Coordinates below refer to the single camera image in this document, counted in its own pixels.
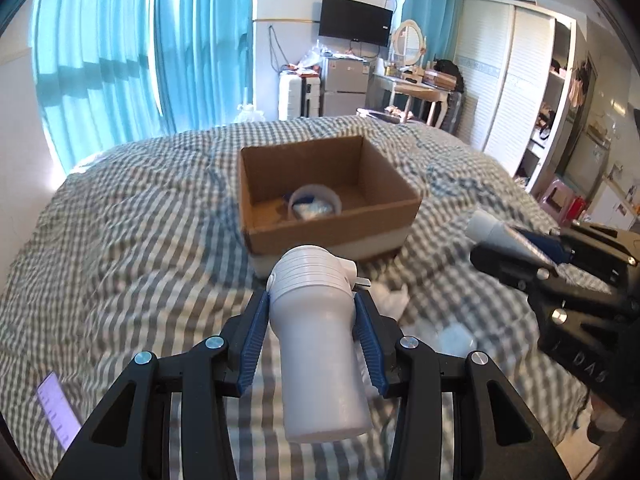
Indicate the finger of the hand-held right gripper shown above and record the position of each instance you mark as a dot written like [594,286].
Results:
[605,247]
[505,262]

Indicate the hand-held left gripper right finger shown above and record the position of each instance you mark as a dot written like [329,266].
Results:
[369,342]

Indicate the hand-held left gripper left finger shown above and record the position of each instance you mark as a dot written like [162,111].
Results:
[251,342]

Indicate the white and blue tube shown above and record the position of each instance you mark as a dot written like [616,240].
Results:
[500,232]

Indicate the white plastic bottle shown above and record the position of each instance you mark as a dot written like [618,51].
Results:
[312,340]

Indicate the brown cardboard box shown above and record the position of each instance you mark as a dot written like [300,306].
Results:
[380,185]

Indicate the crumpled white tissue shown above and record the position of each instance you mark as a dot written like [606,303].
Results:
[392,300]

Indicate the pink stool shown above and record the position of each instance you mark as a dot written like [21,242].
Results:
[557,195]

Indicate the clear plastic wrapper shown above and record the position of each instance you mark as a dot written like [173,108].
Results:
[450,337]

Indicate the clear round container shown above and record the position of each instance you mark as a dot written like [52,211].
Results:
[315,202]

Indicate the checked grey white blanket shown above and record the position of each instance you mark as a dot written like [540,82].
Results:
[125,240]

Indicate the hanging pink clothing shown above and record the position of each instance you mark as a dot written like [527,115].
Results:
[579,85]

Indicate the white sliding door wardrobe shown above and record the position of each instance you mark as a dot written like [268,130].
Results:
[505,85]

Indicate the white dressing table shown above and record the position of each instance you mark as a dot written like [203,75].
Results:
[410,91]

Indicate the black bag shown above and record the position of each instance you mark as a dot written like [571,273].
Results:
[447,72]

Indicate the white plush toy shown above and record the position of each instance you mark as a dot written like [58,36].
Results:
[248,112]

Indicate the silver mini fridge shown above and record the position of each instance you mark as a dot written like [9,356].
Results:
[345,85]

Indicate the oval white vanity mirror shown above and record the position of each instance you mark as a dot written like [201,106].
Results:
[407,42]

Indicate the white suitcase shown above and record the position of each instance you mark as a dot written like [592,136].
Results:
[295,95]

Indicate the narrow teal curtain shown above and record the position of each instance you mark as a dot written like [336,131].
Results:
[432,5]

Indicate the black flat television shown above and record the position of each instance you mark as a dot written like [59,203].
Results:
[355,20]

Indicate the wide teal curtain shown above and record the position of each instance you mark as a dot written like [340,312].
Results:
[125,50]

